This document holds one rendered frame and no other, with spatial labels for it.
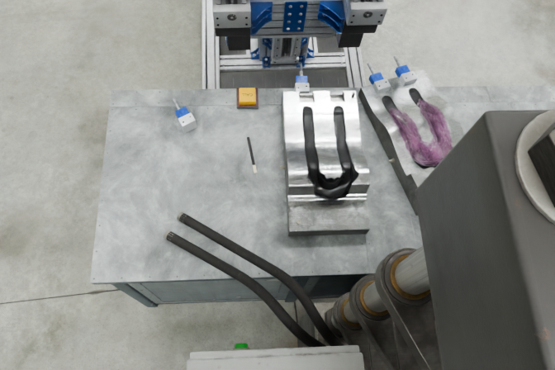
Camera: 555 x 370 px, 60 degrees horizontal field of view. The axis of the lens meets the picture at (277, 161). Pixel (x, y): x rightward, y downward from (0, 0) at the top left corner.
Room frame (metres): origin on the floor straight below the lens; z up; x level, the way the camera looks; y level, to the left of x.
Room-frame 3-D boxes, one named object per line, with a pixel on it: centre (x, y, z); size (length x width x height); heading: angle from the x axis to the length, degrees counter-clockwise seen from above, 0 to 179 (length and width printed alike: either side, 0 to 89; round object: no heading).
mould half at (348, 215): (0.69, -0.16, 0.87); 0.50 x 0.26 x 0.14; 8
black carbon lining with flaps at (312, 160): (0.70, -0.16, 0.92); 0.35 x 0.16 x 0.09; 8
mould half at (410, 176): (0.82, -0.50, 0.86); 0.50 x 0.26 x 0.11; 26
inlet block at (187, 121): (0.82, 0.36, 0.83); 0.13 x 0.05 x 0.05; 37
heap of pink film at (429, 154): (0.82, -0.49, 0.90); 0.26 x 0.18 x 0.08; 26
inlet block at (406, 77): (1.09, -0.42, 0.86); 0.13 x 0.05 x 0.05; 26
